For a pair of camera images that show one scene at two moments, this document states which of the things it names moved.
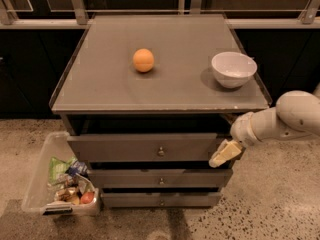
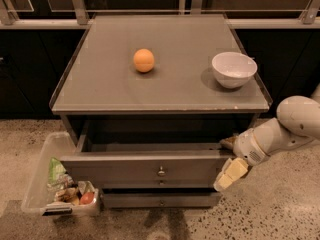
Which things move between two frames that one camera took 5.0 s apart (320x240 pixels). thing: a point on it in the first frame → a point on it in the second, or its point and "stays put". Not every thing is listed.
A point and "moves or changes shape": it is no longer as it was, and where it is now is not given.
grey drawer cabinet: [145, 99] stays put
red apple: [87, 197] stays put
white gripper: [240, 128] → [247, 147]
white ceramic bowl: [233, 70] stays put
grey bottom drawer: [160, 199] stays put
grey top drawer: [182, 147] moves or changes shape
